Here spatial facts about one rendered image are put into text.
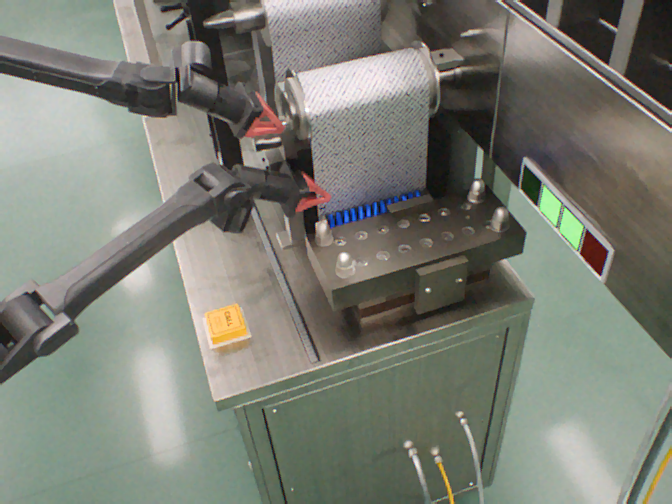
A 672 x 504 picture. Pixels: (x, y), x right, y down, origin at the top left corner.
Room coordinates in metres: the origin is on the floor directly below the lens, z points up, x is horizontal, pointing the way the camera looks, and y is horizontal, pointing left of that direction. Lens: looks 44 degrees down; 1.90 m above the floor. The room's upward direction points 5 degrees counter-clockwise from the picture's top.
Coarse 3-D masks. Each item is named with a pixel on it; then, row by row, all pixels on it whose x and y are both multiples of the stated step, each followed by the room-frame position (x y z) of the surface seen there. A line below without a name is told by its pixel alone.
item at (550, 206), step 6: (546, 192) 0.83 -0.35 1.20; (546, 198) 0.83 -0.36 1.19; (552, 198) 0.81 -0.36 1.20; (540, 204) 0.84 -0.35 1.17; (546, 204) 0.82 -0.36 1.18; (552, 204) 0.81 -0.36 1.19; (558, 204) 0.80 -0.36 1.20; (546, 210) 0.82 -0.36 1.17; (552, 210) 0.81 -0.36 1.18; (558, 210) 0.79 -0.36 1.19; (552, 216) 0.80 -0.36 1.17; (558, 216) 0.79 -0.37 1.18; (552, 222) 0.80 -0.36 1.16
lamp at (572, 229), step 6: (564, 210) 0.78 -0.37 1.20; (564, 216) 0.78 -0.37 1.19; (570, 216) 0.76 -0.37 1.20; (564, 222) 0.77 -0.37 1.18; (570, 222) 0.76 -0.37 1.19; (576, 222) 0.75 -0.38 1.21; (564, 228) 0.77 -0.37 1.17; (570, 228) 0.76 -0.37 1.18; (576, 228) 0.75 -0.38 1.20; (582, 228) 0.73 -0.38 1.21; (564, 234) 0.77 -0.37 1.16; (570, 234) 0.76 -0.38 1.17; (576, 234) 0.74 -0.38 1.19; (570, 240) 0.75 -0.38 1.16; (576, 240) 0.74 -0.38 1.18; (576, 246) 0.74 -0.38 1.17
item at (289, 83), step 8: (424, 56) 1.13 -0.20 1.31; (424, 64) 1.11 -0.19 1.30; (288, 80) 1.08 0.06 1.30; (432, 80) 1.09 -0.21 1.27; (288, 88) 1.09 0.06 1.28; (296, 88) 1.05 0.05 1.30; (432, 88) 1.09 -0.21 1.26; (296, 96) 1.04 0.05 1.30; (432, 96) 1.09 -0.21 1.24; (304, 120) 1.02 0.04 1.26; (304, 128) 1.02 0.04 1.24; (304, 136) 1.02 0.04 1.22
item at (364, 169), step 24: (336, 144) 1.03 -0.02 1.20; (360, 144) 1.04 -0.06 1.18; (384, 144) 1.05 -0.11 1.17; (408, 144) 1.07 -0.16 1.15; (336, 168) 1.03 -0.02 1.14; (360, 168) 1.04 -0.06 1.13; (384, 168) 1.05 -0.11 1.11; (408, 168) 1.07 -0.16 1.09; (336, 192) 1.02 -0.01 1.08; (360, 192) 1.04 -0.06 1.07; (384, 192) 1.05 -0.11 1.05; (408, 192) 1.07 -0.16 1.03; (336, 216) 1.02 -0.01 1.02
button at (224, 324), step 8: (208, 312) 0.88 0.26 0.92; (216, 312) 0.88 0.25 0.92; (224, 312) 0.87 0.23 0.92; (232, 312) 0.87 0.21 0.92; (240, 312) 0.87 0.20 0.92; (208, 320) 0.86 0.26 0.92; (216, 320) 0.86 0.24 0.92; (224, 320) 0.85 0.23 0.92; (232, 320) 0.85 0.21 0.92; (240, 320) 0.85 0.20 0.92; (208, 328) 0.84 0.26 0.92; (216, 328) 0.84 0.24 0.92; (224, 328) 0.83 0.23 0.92; (232, 328) 0.83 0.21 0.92; (240, 328) 0.83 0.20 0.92; (216, 336) 0.82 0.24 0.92; (224, 336) 0.82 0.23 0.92; (232, 336) 0.82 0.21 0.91; (240, 336) 0.83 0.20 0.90
